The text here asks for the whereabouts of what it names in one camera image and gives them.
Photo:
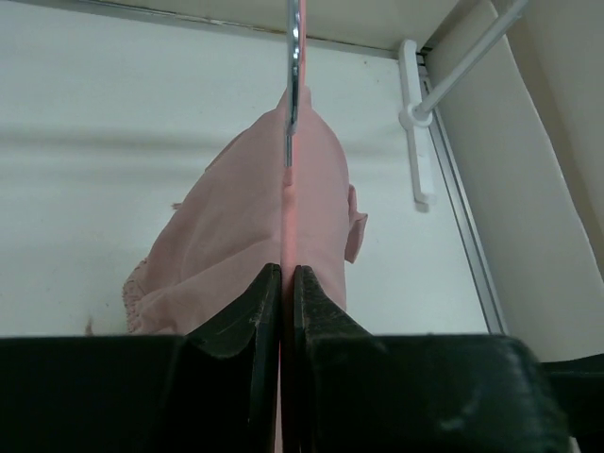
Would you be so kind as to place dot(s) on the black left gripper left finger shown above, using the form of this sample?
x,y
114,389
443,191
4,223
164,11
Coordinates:
x,y
234,381

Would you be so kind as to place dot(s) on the pink trousers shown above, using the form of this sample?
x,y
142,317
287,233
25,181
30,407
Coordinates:
x,y
240,216

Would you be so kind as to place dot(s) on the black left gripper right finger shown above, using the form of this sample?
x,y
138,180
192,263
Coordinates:
x,y
331,385

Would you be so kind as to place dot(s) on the white clothes rack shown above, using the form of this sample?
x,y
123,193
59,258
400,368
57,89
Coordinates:
x,y
416,115

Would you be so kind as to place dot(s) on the pink clothes hanger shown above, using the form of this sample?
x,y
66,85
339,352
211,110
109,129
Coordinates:
x,y
296,70

